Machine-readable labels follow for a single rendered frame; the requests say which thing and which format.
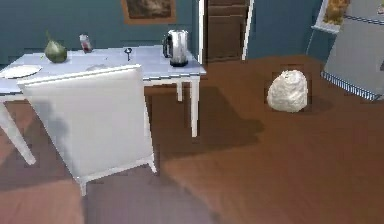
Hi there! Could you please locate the yellow picture on fridge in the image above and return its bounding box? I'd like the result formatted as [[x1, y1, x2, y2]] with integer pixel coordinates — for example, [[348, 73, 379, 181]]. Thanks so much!
[[322, 0, 352, 26]]

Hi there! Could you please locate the wood-framed wall picture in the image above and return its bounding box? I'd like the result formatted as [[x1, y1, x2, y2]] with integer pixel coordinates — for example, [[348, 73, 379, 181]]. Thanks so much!
[[120, 0, 177, 26]]

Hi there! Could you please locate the white plate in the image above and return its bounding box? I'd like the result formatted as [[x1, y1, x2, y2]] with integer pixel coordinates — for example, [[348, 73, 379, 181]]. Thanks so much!
[[0, 64, 43, 80]]

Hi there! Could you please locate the silver electric kettle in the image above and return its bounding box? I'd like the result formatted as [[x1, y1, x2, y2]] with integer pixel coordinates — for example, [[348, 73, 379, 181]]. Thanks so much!
[[162, 29, 190, 68]]

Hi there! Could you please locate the grey fridge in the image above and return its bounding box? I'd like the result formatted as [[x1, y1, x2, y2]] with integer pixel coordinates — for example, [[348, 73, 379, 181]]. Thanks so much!
[[311, 0, 384, 102]]

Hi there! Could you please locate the white garbage bag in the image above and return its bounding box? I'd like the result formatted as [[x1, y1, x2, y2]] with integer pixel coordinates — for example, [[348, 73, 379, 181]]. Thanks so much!
[[266, 69, 309, 114]]

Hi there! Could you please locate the green pear-shaped vase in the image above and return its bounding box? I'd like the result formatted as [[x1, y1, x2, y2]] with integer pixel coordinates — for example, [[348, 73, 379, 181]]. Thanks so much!
[[43, 30, 68, 64]]

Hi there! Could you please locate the brown room door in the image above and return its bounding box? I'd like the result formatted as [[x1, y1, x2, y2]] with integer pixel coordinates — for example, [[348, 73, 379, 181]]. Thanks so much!
[[198, 0, 255, 64]]

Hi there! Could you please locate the white dining table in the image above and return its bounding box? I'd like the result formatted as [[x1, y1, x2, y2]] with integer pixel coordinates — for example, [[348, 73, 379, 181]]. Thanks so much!
[[0, 44, 208, 167]]

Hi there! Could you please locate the white chair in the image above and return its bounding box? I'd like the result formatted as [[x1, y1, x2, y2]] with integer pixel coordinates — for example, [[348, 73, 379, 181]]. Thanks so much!
[[16, 63, 158, 197]]

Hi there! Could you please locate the clear cup with red liquid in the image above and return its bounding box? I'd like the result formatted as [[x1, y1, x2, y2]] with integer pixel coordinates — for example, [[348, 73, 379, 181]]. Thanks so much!
[[78, 33, 94, 54]]

